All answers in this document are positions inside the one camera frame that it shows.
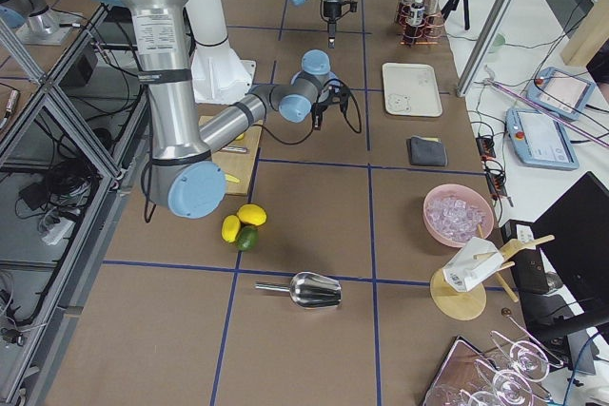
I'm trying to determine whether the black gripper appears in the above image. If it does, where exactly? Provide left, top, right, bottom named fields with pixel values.
left=321, top=0, right=344, bottom=48
left=311, top=89, right=344, bottom=131

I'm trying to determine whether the wooden cutting board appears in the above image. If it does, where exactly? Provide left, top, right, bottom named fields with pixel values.
left=211, top=121, right=264, bottom=196

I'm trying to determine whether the cream bear tray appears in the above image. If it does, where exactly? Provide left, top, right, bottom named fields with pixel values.
left=382, top=63, right=442, bottom=118

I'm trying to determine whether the yellow plastic knife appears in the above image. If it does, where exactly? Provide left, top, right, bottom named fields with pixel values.
left=225, top=174, right=241, bottom=184

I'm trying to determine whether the grey folded cloth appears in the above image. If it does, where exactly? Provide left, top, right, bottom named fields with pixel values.
left=406, top=136, right=448, bottom=166

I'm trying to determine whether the yellow lemon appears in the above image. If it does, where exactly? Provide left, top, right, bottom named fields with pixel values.
left=236, top=203, right=267, bottom=226
left=221, top=215, right=242, bottom=243

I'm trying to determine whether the green avocado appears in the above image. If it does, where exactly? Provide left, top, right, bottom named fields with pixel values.
left=235, top=225, right=259, bottom=251

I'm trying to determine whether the green small bowl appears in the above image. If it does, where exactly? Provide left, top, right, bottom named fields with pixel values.
left=488, top=32, right=506, bottom=56

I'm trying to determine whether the pink bowl of ice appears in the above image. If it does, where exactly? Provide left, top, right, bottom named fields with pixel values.
left=422, top=184, right=495, bottom=247

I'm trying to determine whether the steel ice scoop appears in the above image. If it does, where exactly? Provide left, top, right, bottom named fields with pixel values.
left=255, top=272, right=343, bottom=309

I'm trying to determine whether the white paper carton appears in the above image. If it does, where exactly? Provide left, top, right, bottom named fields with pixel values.
left=442, top=237, right=503, bottom=293

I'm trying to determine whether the blue teach pendant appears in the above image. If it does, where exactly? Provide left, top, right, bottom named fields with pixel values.
left=526, top=67, right=596, bottom=121
left=505, top=107, right=580, bottom=170

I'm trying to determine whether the wooden cup stand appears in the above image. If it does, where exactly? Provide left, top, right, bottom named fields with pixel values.
left=430, top=235, right=555, bottom=320

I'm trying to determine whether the black monitor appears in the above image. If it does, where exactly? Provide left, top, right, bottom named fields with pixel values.
left=514, top=171, right=608, bottom=342

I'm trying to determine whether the clear wine glass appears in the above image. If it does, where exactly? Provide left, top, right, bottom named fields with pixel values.
left=490, top=330, right=550, bottom=383
left=474, top=359, right=533, bottom=406

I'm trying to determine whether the copper wire bottle rack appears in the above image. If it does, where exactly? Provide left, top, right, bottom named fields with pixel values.
left=395, top=0, right=444, bottom=47

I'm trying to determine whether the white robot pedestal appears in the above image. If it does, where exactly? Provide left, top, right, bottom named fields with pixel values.
left=186, top=0, right=256, bottom=105

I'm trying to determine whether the aluminium frame post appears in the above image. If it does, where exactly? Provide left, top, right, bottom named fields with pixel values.
left=456, top=0, right=513, bottom=97

